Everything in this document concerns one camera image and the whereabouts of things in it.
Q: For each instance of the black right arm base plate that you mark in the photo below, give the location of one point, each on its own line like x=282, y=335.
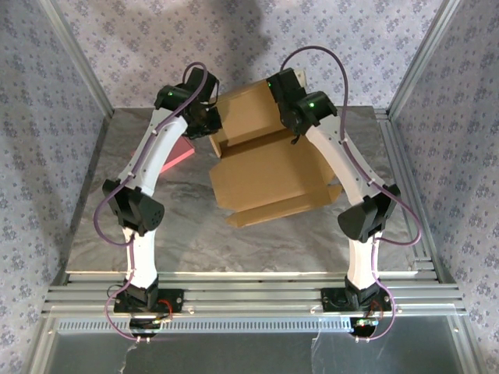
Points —
x=331, y=302

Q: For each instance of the aluminium frame post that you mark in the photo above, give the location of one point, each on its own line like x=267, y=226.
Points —
x=84, y=66
x=422, y=58

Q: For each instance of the aluminium side rail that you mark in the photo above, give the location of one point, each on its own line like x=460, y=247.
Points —
x=390, y=134

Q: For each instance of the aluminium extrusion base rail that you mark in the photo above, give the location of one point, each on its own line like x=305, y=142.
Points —
x=249, y=298

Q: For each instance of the small green circuit board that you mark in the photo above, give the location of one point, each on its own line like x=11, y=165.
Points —
x=366, y=322

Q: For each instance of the pink flat box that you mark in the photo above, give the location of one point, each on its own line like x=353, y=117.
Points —
x=179, y=154

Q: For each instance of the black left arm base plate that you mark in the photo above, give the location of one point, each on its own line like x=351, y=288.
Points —
x=175, y=304

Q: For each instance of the grey metal sheet panel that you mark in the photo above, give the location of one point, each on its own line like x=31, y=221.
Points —
x=249, y=354

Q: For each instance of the brown cardboard box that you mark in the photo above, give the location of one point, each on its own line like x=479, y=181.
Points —
x=265, y=175

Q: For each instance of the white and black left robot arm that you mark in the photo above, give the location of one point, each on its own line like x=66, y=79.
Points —
x=140, y=253

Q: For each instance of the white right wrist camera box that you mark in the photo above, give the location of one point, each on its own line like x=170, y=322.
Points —
x=300, y=79

